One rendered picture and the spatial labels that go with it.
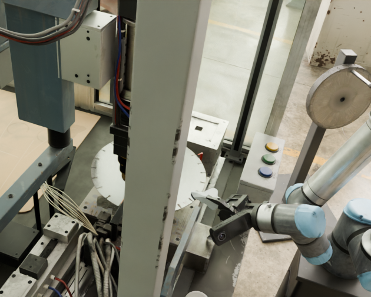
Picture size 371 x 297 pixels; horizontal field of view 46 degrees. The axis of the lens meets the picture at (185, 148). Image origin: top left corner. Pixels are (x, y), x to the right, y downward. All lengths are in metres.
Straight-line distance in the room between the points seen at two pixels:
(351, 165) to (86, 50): 0.68
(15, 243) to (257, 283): 1.34
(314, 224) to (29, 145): 1.04
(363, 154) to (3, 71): 0.85
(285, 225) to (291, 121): 2.36
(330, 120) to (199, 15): 1.96
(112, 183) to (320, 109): 1.21
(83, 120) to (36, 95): 0.85
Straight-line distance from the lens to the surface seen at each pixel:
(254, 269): 2.32
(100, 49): 0.81
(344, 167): 1.15
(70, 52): 0.84
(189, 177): 1.27
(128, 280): 0.46
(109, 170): 1.26
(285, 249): 2.46
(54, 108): 0.94
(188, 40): 0.28
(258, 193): 1.40
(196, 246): 1.27
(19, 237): 1.28
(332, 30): 4.20
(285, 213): 1.09
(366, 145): 1.12
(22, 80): 0.94
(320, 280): 1.41
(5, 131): 1.75
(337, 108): 2.19
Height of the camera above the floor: 1.81
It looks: 39 degrees down
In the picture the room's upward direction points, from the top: 10 degrees clockwise
